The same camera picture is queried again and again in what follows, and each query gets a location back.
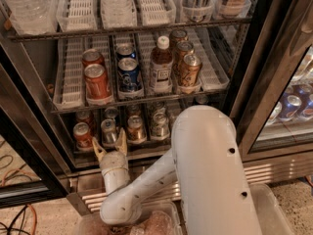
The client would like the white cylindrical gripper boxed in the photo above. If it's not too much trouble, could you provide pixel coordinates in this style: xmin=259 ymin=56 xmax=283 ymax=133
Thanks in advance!
xmin=92 ymin=128 xmax=130 ymax=195

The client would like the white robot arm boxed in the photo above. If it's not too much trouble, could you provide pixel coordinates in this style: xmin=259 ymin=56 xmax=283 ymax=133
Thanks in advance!
xmin=100 ymin=105 xmax=262 ymax=235

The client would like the front silver redbull can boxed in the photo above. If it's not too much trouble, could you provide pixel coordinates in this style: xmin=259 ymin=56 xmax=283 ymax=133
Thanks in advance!
xmin=101 ymin=118 xmax=117 ymax=144

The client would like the silver redbull can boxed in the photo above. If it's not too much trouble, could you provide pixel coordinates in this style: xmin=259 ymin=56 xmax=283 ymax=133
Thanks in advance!
xmin=104 ymin=107 xmax=119 ymax=119
xmin=101 ymin=118 xmax=117 ymax=144

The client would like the front orange can bottom shelf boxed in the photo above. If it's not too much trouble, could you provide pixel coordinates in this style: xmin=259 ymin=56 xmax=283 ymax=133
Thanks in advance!
xmin=73 ymin=122 xmax=92 ymax=149

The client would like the orange can shelf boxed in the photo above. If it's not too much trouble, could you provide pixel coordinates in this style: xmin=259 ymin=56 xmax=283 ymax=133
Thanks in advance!
xmin=75 ymin=111 xmax=95 ymax=130
xmin=82 ymin=49 xmax=105 ymax=68
xmin=84 ymin=64 xmax=112 ymax=100
xmin=73 ymin=122 xmax=92 ymax=149

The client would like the front gold can bottom shelf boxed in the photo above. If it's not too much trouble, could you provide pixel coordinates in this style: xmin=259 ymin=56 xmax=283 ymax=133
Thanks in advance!
xmin=127 ymin=116 xmax=146 ymax=141

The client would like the gold can shelf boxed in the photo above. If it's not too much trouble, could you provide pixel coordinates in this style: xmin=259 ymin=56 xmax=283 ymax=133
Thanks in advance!
xmin=127 ymin=116 xmax=146 ymax=141
xmin=126 ymin=105 xmax=142 ymax=118
xmin=172 ymin=40 xmax=195 ymax=76
xmin=169 ymin=29 xmax=188 ymax=49
xmin=179 ymin=54 xmax=202 ymax=87

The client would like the rear silver redbull can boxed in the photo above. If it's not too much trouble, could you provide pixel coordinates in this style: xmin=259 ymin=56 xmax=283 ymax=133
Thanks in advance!
xmin=104 ymin=107 xmax=119 ymax=119

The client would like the rear orange can bottom shelf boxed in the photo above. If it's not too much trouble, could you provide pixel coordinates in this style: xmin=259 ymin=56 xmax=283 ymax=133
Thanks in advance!
xmin=75 ymin=111 xmax=95 ymax=130

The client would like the rear gold can bottom shelf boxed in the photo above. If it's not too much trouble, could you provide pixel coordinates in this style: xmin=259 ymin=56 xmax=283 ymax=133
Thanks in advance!
xmin=126 ymin=105 xmax=142 ymax=118

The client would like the steel fridge bottom grille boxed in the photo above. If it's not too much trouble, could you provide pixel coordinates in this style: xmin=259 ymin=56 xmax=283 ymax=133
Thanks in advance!
xmin=67 ymin=145 xmax=313 ymax=215

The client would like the front white can bottom shelf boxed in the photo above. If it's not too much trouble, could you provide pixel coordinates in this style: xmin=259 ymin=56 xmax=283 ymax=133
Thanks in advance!
xmin=152 ymin=112 xmax=169 ymax=138

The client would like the white can shelf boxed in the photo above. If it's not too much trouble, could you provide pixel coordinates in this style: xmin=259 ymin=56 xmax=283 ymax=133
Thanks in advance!
xmin=152 ymin=112 xmax=169 ymax=138
xmin=150 ymin=102 xmax=166 ymax=116

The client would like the front orange can middle shelf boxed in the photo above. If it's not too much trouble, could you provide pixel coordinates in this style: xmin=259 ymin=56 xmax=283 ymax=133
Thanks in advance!
xmin=84 ymin=64 xmax=112 ymax=100

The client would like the rear white can bottom shelf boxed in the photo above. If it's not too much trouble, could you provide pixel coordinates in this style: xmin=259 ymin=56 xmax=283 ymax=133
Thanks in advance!
xmin=150 ymin=102 xmax=166 ymax=116

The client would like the left fridge glass door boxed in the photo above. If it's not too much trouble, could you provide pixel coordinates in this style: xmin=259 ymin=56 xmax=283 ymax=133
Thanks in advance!
xmin=0 ymin=47 xmax=70 ymax=209

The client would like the fridge glass door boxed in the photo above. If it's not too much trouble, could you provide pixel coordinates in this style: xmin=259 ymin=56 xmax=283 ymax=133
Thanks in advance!
xmin=225 ymin=0 xmax=313 ymax=164
xmin=0 ymin=47 xmax=70 ymax=209

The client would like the front blue can middle shelf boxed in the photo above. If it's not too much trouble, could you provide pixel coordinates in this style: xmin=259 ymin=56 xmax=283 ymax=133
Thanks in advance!
xmin=117 ymin=58 xmax=142 ymax=92

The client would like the blue can shelf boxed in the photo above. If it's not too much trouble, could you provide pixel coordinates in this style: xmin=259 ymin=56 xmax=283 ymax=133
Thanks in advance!
xmin=195 ymin=95 xmax=208 ymax=105
xmin=117 ymin=58 xmax=142 ymax=92
xmin=116 ymin=43 xmax=136 ymax=60

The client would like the rear orange can middle shelf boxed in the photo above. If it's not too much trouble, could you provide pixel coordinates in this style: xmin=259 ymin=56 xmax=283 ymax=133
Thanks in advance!
xmin=82 ymin=49 xmax=105 ymax=68

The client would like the rear blue can middle shelf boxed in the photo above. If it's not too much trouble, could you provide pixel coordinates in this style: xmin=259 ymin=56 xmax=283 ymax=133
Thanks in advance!
xmin=116 ymin=43 xmax=136 ymax=60

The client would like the rear blue can bottom shelf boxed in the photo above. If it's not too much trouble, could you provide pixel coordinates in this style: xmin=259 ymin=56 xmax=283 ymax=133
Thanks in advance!
xmin=195 ymin=95 xmax=208 ymax=105

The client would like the front gold can middle shelf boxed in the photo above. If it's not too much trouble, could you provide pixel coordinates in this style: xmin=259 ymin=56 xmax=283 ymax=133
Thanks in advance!
xmin=179 ymin=54 xmax=202 ymax=87

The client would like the rear gold can middle shelf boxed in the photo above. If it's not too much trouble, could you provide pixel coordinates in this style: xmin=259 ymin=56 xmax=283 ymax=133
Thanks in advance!
xmin=169 ymin=29 xmax=188 ymax=49

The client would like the right fridge glass door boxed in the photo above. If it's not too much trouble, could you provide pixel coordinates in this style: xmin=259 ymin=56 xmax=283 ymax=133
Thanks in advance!
xmin=225 ymin=0 xmax=313 ymax=164

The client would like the plaid can top shelf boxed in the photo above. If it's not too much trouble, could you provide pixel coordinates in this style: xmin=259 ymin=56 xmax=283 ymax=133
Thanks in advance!
xmin=182 ymin=0 xmax=210 ymax=23

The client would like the pepsi can behind door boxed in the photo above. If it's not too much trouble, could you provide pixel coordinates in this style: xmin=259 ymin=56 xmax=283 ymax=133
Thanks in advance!
xmin=278 ymin=95 xmax=302 ymax=121

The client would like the left clear plastic bin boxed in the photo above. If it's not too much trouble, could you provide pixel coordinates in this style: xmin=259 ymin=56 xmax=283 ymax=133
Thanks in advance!
xmin=72 ymin=201 xmax=183 ymax=235

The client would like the clear plastic bin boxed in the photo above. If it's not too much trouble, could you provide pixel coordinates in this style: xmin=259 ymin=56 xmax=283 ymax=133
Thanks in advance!
xmin=72 ymin=201 xmax=183 ymax=235
xmin=250 ymin=184 xmax=295 ymax=235

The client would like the tea bottle white cap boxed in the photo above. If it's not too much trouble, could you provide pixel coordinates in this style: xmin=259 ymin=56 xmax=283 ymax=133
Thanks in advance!
xmin=150 ymin=36 xmax=173 ymax=91

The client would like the water bottle top left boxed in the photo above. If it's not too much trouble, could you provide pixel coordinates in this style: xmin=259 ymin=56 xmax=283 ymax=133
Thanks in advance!
xmin=5 ymin=0 xmax=59 ymax=35

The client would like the right clear plastic bin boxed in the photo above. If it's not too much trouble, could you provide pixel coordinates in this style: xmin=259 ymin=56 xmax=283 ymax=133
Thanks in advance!
xmin=250 ymin=184 xmax=295 ymax=235

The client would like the middle wire shelf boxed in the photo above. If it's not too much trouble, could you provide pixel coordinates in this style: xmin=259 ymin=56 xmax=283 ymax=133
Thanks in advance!
xmin=50 ymin=89 xmax=227 ymax=115

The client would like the wire shelf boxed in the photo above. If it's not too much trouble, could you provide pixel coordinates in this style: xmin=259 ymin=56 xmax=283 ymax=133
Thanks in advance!
xmin=6 ymin=18 xmax=251 ymax=42
xmin=50 ymin=89 xmax=227 ymax=115

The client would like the orange cable on floor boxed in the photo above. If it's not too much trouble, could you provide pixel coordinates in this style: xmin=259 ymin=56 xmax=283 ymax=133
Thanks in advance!
xmin=0 ymin=167 xmax=39 ymax=235

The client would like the black cable on floor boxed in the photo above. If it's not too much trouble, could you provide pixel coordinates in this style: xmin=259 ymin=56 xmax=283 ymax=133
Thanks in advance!
xmin=0 ymin=139 xmax=29 ymax=235

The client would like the top wire shelf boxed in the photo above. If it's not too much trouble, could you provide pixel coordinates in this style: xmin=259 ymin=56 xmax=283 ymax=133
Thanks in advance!
xmin=6 ymin=18 xmax=251 ymax=42

